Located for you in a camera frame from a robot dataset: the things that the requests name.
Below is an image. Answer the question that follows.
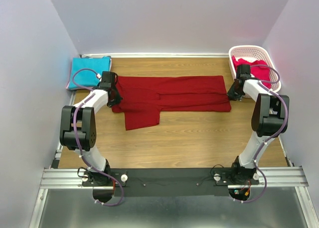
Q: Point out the magenta t-shirt in basket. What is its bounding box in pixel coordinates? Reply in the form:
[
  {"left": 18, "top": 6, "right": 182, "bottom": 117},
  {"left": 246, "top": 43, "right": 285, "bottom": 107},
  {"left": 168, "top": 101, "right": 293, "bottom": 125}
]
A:
[{"left": 232, "top": 56, "right": 270, "bottom": 81}]

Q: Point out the folded cyan t-shirt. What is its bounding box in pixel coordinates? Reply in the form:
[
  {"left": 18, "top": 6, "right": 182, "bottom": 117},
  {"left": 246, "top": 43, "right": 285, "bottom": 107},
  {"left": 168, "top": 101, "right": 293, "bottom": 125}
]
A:
[{"left": 70, "top": 56, "right": 112, "bottom": 89}]

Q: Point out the pink plastic laundry basket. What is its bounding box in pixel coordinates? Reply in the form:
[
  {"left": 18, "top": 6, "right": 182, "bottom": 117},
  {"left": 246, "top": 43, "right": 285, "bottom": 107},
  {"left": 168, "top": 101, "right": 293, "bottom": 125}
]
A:
[{"left": 228, "top": 45, "right": 281, "bottom": 92}]

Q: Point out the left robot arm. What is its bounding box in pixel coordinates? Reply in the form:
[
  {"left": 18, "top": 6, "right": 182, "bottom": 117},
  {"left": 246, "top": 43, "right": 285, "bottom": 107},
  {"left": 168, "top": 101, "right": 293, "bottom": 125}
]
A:
[{"left": 59, "top": 71, "right": 123, "bottom": 186}]

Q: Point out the dark red t-shirt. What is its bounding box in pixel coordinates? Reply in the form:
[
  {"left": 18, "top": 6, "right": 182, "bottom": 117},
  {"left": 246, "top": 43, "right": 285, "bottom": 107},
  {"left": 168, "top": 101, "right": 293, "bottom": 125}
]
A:
[{"left": 112, "top": 76, "right": 231, "bottom": 130}]

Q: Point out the front aluminium rail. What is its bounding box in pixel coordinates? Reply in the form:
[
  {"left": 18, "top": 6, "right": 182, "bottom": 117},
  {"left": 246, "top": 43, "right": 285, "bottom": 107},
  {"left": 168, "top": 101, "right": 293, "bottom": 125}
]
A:
[{"left": 40, "top": 167, "right": 309, "bottom": 189}]

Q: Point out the aluminium table edge rail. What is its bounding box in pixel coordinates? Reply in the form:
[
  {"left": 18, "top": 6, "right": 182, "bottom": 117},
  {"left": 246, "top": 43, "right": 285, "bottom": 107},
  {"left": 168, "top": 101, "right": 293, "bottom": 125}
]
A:
[{"left": 79, "top": 52, "right": 228, "bottom": 58}]

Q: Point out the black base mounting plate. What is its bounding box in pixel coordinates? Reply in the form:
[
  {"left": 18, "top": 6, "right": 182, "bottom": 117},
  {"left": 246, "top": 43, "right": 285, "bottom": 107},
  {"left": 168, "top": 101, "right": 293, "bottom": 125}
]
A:
[{"left": 80, "top": 165, "right": 259, "bottom": 200}]

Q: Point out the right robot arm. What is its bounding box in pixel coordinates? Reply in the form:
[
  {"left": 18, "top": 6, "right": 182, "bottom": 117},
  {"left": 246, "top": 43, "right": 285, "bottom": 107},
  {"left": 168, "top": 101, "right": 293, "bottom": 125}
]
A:
[{"left": 227, "top": 64, "right": 290, "bottom": 184}]

